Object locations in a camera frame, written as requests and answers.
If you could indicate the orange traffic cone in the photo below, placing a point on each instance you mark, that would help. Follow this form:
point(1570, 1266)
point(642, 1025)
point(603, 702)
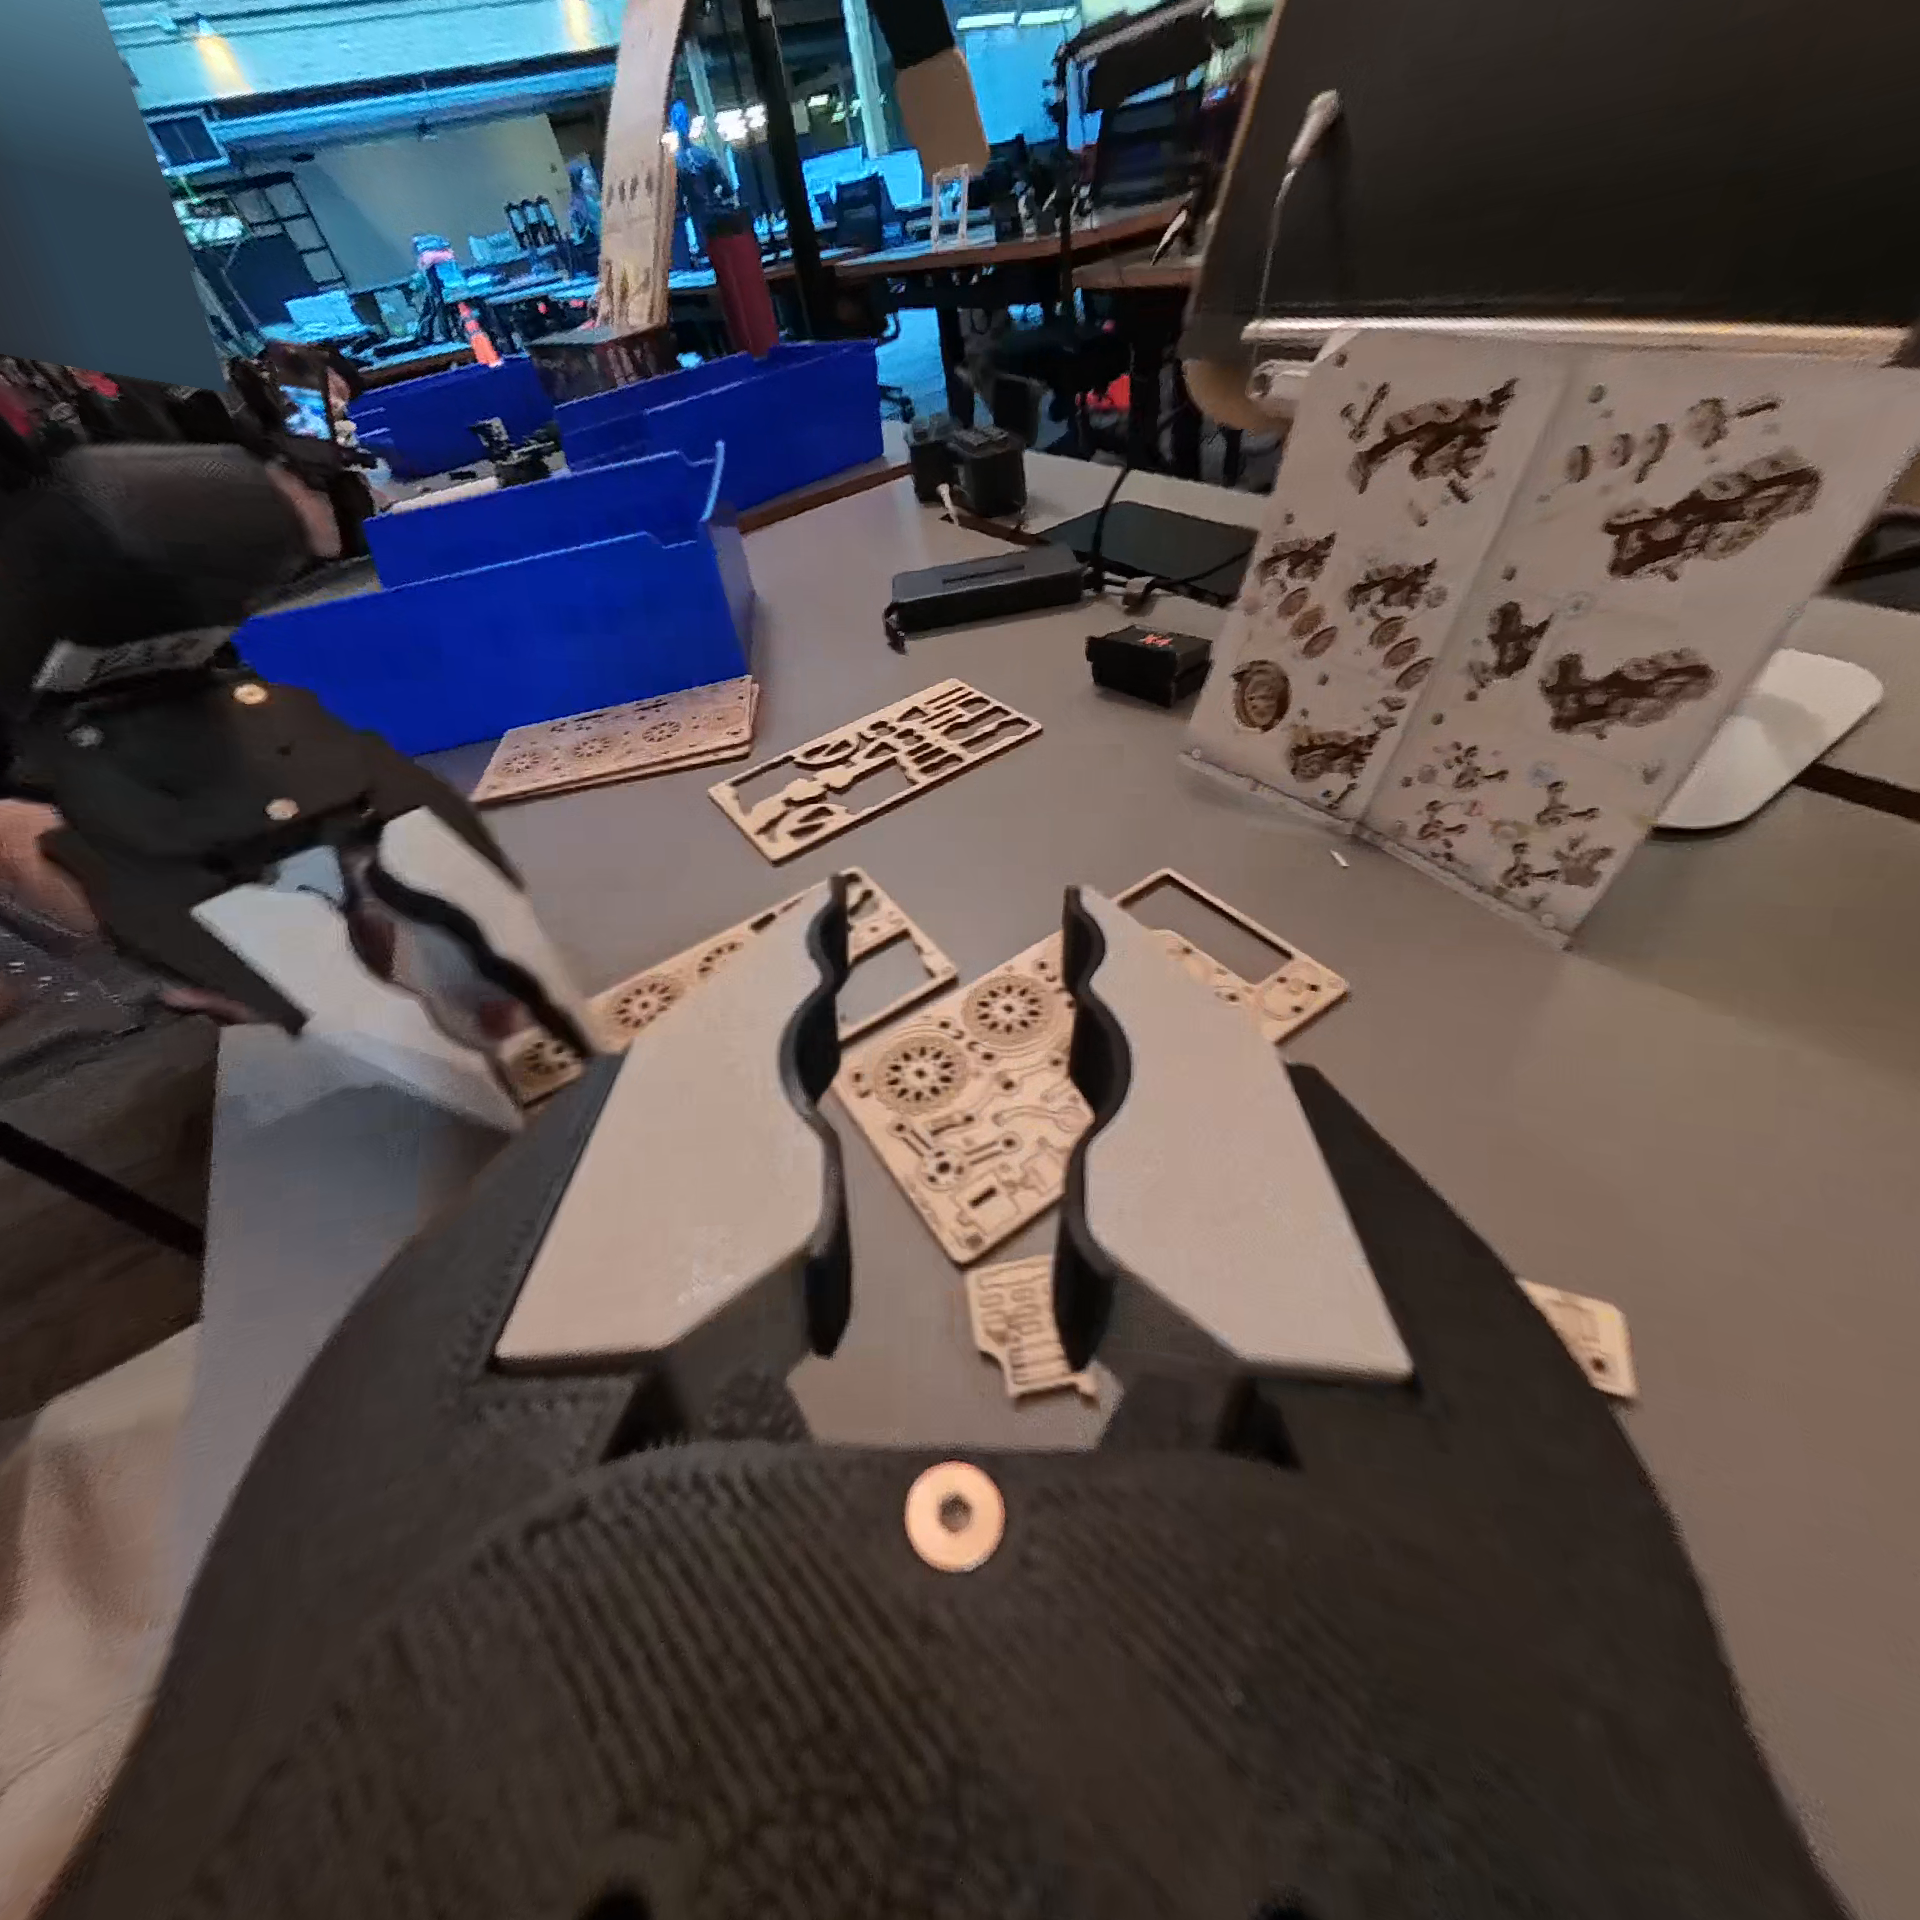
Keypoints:
point(483, 342)

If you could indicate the tan fuzzy object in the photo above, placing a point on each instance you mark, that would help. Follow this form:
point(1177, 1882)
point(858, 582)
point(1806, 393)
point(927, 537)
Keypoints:
point(1223, 393)

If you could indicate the small wooden puzzle piece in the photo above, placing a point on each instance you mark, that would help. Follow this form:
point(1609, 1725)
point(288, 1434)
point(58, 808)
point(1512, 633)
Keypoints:
point(1026, 1320)
point(1582, 1336)

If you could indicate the pale wooden gear puzzle sheet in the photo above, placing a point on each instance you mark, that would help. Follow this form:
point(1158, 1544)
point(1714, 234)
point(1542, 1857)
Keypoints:
point(644, 1001)

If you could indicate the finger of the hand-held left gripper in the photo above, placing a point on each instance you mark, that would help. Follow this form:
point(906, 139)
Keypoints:
point(271, 954)
point(481, 915)

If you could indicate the small black box orange print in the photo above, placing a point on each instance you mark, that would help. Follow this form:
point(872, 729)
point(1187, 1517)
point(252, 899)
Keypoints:
point(1147, 662)

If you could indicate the black monitor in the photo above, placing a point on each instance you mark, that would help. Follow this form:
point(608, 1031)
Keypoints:
point(1575, 149)

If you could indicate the smartphone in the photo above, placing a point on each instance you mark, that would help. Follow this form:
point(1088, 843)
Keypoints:
point(307, 407)

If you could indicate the wooden background desk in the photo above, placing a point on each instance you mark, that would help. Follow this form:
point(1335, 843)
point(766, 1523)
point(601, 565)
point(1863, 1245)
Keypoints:
point(975, 259)

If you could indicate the printed instruction booklet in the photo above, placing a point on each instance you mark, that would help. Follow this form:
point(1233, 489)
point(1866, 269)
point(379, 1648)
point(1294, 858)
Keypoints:
point(1500, 629)

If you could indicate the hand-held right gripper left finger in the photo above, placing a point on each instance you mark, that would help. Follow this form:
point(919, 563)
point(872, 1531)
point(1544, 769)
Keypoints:
point(660, 1200)

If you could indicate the black power bank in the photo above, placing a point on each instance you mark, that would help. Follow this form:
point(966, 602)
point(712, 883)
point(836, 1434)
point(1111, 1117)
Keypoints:
point(990, 585)

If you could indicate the black flowered jacket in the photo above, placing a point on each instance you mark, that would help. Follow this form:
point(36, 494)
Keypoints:
point(89, 398)

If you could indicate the stack of wooden puzzle sheets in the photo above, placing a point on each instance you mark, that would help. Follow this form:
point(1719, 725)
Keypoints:
point(630, 744)

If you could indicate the white monitor stand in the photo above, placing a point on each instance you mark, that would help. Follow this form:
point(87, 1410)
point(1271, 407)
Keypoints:
point(1770, 735)

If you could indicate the black device with tag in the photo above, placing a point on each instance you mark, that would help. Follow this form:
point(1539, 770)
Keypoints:
point(523, 458)

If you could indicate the blue plastic bin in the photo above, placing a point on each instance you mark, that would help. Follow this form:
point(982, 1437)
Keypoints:
point(495, 662)
point(450, 411)
point(779, 421)

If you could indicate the black battery charger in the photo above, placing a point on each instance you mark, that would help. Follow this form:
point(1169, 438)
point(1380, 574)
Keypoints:
point(990, 474)
point(931, 458)

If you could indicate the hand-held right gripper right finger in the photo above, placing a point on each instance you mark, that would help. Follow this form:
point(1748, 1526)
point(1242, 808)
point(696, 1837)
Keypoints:
point(1230, 1200)

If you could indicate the black flat laptop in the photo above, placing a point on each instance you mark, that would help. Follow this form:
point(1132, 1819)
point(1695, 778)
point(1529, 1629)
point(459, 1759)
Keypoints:
point(1170, 546)

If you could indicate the hanging wooden banner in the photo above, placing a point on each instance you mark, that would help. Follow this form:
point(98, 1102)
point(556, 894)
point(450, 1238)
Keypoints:
point(644, 182)

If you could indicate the dark puzzle box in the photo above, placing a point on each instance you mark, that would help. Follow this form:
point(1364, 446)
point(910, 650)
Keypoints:
point(600, 369)

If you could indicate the grey desk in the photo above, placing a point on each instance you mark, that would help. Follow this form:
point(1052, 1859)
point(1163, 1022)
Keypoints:
point(1500, 1126)

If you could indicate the wooden wheel puzzle sheet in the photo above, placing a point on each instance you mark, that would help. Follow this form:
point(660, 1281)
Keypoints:
point(961, 1096)

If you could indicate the emptied wooden puzzle sheet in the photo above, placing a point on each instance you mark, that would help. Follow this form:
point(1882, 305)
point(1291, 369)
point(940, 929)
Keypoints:
point(734, 791)

